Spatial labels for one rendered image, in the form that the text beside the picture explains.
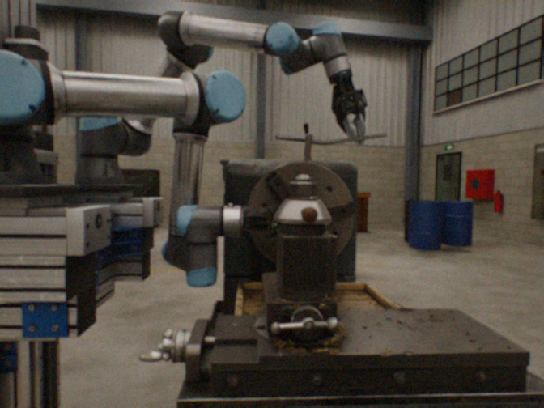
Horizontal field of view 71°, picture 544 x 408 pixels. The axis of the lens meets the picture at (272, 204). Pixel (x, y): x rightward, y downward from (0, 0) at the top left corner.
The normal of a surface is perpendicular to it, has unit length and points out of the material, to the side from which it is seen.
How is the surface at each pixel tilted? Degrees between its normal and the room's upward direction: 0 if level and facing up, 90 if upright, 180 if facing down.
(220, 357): 0
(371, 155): 90
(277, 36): 90
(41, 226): 90
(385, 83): 90
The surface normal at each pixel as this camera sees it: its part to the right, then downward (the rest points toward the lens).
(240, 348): 0.01, -1.00
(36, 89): 0.49, 0.07
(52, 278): 0.04, 0.05
